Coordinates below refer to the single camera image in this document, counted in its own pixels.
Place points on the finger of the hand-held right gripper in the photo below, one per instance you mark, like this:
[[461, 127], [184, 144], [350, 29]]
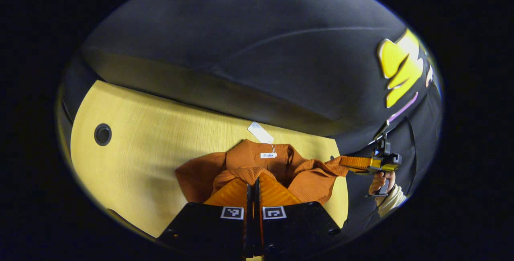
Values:
[[357, 162]]

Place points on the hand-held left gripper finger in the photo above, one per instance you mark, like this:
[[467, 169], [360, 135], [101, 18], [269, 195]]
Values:
[[258, 233], [249, 233]]

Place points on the white paper hang tag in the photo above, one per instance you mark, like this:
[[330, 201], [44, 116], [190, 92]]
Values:
[[260, 132]]

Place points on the black backdrop cloth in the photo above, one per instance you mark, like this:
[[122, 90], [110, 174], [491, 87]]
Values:
[[241, 52]]

